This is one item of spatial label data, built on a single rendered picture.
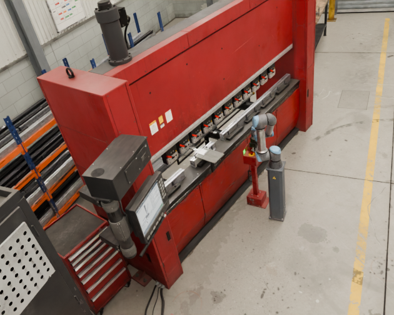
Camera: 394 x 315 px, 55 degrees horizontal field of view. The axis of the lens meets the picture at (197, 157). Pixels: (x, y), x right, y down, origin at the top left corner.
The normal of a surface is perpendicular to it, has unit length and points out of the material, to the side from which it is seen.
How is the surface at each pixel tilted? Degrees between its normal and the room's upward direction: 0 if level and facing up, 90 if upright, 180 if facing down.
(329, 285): 0
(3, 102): 90
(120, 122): 90
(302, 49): 90
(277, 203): 90
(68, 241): 0
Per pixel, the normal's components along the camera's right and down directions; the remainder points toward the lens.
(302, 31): -0.61, 0.55
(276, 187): -0.40, 0.60
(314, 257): -0.15, -0.79
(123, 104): 0.78, 0.27
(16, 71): 0.91, 0.12
